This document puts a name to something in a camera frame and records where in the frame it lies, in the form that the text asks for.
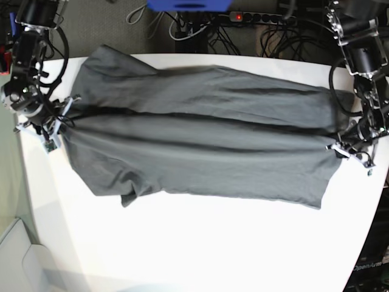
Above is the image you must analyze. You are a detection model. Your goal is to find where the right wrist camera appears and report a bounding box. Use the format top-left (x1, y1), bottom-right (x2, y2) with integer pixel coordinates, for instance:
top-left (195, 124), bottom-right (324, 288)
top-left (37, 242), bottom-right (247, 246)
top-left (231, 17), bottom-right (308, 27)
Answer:
top-left (43, 139), bottom-right (61, 153)

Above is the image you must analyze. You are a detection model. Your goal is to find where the red clamp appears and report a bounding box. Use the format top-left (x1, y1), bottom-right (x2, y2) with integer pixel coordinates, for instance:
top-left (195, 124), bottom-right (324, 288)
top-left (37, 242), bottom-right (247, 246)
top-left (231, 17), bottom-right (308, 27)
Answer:
top-left (0, 44), bottom-right (12, 75)

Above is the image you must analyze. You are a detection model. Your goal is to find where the white side table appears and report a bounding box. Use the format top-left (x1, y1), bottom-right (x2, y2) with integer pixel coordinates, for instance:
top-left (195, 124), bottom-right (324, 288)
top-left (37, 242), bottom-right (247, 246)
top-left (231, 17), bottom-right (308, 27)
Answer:
top-left (1, 218), bottom-right (67, 291)

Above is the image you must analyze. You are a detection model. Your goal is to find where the blue box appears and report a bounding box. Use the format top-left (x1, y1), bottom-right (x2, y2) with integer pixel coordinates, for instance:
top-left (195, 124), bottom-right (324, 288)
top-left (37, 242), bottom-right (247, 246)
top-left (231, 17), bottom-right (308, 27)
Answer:
top-left (146, 0), bottom-right (232, 12)

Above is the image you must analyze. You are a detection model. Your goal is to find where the dark grey t-shirt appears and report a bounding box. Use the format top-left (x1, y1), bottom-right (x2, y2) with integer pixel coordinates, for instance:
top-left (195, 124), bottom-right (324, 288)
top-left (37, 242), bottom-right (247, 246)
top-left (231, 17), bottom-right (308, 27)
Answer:
top-left (63, 46), bottom-right (349, 209)

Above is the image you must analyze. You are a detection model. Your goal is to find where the black power strip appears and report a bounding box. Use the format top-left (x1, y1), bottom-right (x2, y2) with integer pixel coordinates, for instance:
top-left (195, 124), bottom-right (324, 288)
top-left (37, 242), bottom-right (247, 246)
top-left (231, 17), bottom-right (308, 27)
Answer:
top-left (229, 12), bottom-right (286, 25)

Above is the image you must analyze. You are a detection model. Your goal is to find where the white cable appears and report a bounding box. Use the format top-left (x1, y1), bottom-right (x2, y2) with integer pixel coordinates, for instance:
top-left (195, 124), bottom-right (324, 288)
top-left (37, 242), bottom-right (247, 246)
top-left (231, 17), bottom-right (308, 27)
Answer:
top-left (168, 13), bottom-right (209, 41)

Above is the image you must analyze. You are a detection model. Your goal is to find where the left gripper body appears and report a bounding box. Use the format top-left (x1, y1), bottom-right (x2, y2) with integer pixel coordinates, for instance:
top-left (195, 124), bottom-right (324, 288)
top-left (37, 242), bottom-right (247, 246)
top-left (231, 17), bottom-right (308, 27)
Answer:
top-left (326, 133), bottom-right (377, 167)

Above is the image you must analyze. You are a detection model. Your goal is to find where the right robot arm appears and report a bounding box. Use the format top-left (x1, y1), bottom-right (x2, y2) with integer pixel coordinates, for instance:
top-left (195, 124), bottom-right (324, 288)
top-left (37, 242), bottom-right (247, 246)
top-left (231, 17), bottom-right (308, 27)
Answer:
top-left (1, 1), bottom-right (80, 152)

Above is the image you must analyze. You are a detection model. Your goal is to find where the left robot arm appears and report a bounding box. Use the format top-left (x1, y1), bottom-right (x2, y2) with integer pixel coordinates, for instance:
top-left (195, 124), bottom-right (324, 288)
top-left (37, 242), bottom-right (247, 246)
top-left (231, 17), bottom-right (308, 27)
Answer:
top-left (327, 1), bottom-right (388, 169)

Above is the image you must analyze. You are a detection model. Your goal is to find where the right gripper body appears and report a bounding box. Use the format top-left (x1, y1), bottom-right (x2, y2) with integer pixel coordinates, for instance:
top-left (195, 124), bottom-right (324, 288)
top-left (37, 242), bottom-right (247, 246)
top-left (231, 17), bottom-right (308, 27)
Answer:
top-left (14, 96), bottom-right (81, 143)

